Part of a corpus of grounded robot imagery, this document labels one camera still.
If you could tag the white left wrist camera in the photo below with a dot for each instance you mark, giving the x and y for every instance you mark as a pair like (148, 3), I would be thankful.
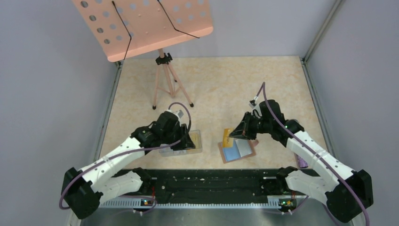
(178, 113)

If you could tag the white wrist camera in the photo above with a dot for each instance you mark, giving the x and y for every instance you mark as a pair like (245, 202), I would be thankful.
(178, 113)
(255, 109)

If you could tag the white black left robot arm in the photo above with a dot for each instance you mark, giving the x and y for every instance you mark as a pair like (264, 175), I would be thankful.
(84, 189)

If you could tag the pink music stand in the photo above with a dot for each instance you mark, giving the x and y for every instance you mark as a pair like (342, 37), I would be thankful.
(128, 28)

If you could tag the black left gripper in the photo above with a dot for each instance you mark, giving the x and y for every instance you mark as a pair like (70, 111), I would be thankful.
(186, 141)

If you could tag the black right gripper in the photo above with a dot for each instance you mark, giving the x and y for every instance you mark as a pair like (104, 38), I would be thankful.
(243, 131)

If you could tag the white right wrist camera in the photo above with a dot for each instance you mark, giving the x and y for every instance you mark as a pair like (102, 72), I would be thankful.
(255, 109)

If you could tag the purple glitter microphone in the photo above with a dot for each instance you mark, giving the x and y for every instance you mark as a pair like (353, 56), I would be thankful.
(301, 163)

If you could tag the yellow credit card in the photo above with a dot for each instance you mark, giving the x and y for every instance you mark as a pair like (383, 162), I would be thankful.
(227, 141)

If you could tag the clear plastic card box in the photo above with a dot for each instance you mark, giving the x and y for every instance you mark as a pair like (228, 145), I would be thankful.
(196, 138)

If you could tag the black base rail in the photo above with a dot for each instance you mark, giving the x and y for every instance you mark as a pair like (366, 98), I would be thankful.
(211, 186)

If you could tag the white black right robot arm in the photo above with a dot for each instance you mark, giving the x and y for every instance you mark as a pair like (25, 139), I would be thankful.
(345, 192)

